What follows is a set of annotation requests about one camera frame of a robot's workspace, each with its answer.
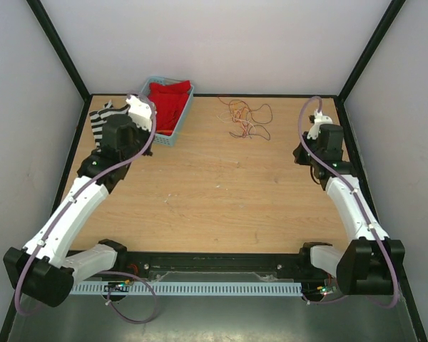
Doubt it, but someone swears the purple wire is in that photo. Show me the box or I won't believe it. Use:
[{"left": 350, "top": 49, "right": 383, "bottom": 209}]
[{"left": 229, "top": 103, "right": 273, "bottom": 140}]

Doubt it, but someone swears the white wire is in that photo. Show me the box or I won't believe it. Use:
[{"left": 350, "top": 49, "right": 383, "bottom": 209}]
[{"left": 216, "top": 106, "right": 260, "bottom": 138}]

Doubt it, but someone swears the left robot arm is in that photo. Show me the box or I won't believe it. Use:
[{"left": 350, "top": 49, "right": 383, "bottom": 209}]
[{"left": 4, "top": 114, "right": 156, "bottom": 316}]

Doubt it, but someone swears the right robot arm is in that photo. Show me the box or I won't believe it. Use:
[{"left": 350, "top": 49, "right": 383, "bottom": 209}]
[{"left": 293, "top": 123, "right": 405, "bottom": 297}]

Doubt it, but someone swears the black white striped cloth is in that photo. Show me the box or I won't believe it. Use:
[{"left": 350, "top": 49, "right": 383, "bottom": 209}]
[{"left": 88, "top": 100, "right": 129, "bottom": 147}]

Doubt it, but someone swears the red cloth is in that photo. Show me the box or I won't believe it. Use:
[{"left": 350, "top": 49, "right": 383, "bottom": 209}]
[{"left": 148, "top": 81, "right": 191, "bottom": 135}]

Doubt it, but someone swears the right circuit board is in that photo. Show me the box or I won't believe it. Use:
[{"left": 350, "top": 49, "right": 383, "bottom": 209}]
[{"left": 316, "top": 286, "right": 337, "bottom": 296}]

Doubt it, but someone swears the circuit board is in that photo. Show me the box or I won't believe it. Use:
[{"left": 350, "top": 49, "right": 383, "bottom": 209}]
[
  {"left": 316, "top": 286, "right": 337, "bottom": 296},
  {"left": 103, "top": 281, "right": 133, "bottom": 292}
]

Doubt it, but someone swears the left circuit board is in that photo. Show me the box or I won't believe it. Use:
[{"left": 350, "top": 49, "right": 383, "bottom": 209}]
[{"left": 103, "top": 281, "right": 133, "bottom": 292}]

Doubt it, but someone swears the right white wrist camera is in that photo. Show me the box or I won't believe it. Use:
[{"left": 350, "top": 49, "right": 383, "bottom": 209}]
[{"left": 307, "top": 110, "right": 333, "bottom": 140}]

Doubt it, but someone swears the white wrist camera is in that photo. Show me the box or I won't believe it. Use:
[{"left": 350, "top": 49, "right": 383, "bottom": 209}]
[
  {"left": 126, "top": 94, "right": 155, "bottom": 131},
  {"left": 307, "top": 110, "right": 333, "bottom": 140}
]

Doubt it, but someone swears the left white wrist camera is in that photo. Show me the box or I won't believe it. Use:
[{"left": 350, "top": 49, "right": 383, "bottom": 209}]
[{"left": 126, "top": 94, "right": 155, "bottom": 131}]

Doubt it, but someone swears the grey slotted cable duct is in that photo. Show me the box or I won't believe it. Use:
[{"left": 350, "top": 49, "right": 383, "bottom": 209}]
[{"left": 71, "top": 281, "right": 302, "bottom": 297}]

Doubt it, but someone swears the black aluminium frame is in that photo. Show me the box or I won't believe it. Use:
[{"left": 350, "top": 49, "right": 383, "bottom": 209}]
[{"left": 0, "top": 0, "right": 428, "bottom": 342}]

